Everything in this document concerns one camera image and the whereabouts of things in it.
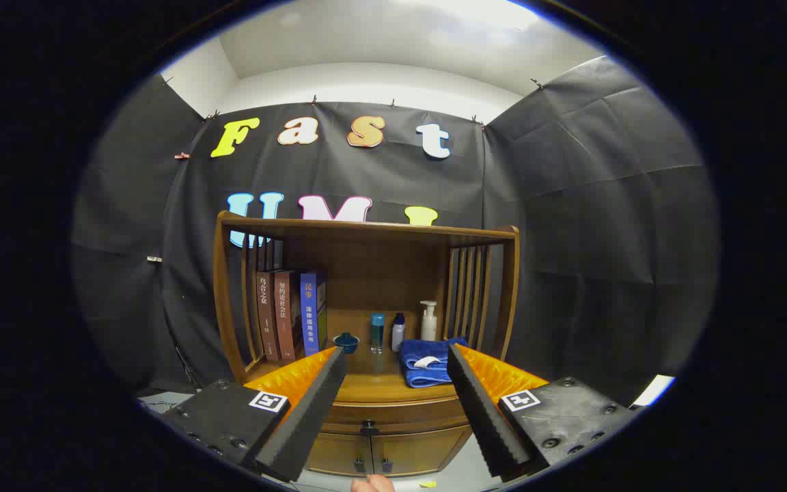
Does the wooden cabinet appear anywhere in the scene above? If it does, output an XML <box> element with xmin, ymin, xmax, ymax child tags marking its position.
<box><xmin>212</xmin><ymin>210</ymin><xmax>521</xmax><ymax>478</ymax></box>

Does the wooden cabinet door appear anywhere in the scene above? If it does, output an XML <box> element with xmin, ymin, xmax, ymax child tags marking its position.
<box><xmin>308</xmin><ymin>432</ymin><xmax>372</xmax><ymax>476</ymax></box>
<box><xmin>370</xmin><ymin>427</ymin><xmax>473</xmax><ymax>476</ymax></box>

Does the blue folded towel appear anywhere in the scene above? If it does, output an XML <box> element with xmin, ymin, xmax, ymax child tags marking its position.
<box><xmin>398</xmin><ymin>338</ymin><xmax>469</xmax><ymax>389</ymax></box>

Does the wooden countertop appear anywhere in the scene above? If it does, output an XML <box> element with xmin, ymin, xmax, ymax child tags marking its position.
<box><xmin>242</xmin><ymin>340</ymin><xmax>480</xmax><ymax>405</ymax></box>

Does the reddish brown book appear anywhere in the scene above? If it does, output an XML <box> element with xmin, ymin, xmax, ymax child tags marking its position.
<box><xmin>273</xmin><ymin>270</ymin><xmax>304</xmax><ymax>361</ymax></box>

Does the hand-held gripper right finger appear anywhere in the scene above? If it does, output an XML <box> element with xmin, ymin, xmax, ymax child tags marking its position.
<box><xmin>446</xmin><ymin>343</ymin><xmax>640</xmax><ymax>479</ymax></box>

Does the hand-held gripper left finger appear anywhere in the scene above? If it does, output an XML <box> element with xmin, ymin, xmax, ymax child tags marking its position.
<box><xmin>161</xmin><ymin>345</ymin><xmax>348</xmax><ymax>484</ymax></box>

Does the dark brown book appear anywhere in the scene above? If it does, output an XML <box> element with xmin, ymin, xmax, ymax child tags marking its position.
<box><xmin>256</xmin><ymin>270</ymin><xmax>281</xmax><ymax>361</ymax></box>

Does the blue book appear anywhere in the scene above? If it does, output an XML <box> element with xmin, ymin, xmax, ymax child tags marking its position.
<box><xmin>300</xmin><ymin>269</ymin><xmax>329</xmax><ymax>357</ymax></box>

